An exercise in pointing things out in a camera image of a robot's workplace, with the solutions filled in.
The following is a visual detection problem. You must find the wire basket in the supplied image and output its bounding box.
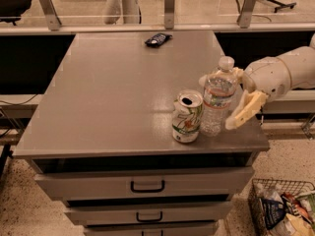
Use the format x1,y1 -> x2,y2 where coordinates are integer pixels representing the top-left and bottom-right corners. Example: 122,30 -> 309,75
248,178 -> 314,236

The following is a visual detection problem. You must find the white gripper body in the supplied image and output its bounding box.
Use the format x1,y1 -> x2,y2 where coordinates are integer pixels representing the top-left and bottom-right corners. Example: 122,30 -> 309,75
242,57 -> 291,102

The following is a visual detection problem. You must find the red snack bag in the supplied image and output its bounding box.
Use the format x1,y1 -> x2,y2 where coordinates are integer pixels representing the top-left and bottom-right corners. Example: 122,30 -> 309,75
282,193 -> 311,223

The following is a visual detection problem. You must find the black office chair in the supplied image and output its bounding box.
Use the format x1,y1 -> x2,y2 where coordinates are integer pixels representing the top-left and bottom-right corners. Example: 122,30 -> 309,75
0,0 -> 32,25

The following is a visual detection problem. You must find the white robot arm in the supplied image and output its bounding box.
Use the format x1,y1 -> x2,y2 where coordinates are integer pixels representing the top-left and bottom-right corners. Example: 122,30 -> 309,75
199,44 -> 315,136

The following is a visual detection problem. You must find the left metal bracket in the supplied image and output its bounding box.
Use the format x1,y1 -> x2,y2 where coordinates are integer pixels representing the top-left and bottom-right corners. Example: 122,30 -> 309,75
38,0 -> 62,30

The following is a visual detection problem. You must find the grey drawer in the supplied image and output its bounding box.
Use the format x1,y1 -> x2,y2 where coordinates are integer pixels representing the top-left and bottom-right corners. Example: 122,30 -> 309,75
84,221 -> 219,236
35,167 -> 254,201
65,202 -> 231,226

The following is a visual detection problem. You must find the middle metal bracket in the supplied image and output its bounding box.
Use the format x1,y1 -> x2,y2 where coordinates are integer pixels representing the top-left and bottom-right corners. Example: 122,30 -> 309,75
164,0 -> 175,30

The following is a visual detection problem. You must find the bottom grey drawer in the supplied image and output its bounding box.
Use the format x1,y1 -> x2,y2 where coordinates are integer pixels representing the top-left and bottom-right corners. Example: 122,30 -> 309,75
84,221 -> 219,236

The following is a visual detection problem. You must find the white green 7up can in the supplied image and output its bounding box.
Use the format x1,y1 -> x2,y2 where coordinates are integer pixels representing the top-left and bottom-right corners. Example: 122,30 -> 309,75
172,89 -> 203,144

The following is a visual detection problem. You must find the top grey drawer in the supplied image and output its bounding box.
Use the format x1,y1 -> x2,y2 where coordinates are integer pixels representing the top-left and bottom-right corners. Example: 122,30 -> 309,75
35,167 -> 254,201

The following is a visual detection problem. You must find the right metal bracket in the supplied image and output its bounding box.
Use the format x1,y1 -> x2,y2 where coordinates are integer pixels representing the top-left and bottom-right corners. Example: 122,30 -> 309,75
237,0 -> 257,29

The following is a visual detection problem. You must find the grey drawer cabinet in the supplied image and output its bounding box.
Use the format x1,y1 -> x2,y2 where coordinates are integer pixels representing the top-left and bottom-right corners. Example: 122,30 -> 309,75
13,29 -> 272,236

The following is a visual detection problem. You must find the yellow snack bag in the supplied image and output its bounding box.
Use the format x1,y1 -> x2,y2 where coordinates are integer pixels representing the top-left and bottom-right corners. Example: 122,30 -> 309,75
275,213 -> 315,236

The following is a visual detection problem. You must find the clear plastic water bottle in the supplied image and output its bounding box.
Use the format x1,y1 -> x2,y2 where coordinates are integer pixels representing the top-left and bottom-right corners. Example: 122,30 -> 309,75
199,56 -> 237,137

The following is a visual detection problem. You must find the middle grey drawer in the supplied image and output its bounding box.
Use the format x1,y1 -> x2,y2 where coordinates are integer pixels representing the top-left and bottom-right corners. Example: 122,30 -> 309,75
65,202 -> 231,226

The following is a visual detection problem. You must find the dark blue snack packet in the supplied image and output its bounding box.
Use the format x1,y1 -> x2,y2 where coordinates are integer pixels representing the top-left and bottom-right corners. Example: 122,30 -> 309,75
145,32 -> 172,47

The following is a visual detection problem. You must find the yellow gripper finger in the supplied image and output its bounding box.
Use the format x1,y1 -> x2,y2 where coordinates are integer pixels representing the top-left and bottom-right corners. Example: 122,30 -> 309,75
199,67 -> 244,87
224,89 -> 268,130

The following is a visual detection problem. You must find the blue chip bag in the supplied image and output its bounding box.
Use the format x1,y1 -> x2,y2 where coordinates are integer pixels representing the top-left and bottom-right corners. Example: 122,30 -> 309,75
261,199 -> 285,230

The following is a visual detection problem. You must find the metal bracket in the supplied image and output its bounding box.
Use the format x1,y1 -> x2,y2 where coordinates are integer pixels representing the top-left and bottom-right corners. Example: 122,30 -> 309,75
38,0 -> 62,30
164,0 -> 175,30
237,0 -> 257,29

